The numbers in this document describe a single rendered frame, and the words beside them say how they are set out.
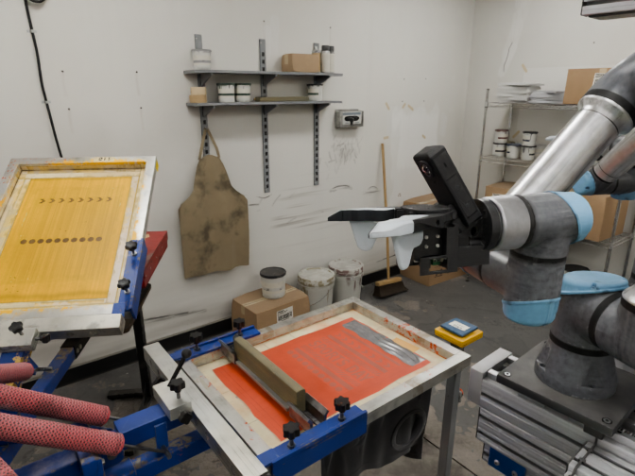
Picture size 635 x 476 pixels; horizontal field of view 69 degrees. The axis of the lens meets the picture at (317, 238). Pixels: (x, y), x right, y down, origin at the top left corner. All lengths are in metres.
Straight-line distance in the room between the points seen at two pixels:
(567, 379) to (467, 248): 0.49
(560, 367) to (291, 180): 2.97
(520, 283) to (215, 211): 2.86
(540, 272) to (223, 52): 2.96
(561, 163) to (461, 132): 4.42
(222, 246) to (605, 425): 2.86
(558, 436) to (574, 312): 0.28
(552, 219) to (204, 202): 2.87
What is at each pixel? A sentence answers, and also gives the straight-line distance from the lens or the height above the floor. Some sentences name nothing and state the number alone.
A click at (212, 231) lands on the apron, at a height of 0.85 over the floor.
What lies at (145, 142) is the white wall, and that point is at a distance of 3.21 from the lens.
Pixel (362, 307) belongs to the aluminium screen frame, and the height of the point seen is 0.99.
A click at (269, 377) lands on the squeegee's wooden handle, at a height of 1.03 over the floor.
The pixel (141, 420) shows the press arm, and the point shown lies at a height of 1.04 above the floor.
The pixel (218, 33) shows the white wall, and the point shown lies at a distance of 3.42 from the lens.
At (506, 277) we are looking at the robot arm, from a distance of 0.74.
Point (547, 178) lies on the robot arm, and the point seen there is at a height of 1.69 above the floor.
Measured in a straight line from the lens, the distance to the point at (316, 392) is 1.48.
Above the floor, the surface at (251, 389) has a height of 0.96.
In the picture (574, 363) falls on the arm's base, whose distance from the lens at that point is 1.06.
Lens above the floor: 1.83
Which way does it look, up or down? 18 degrees down
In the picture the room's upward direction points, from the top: straight up
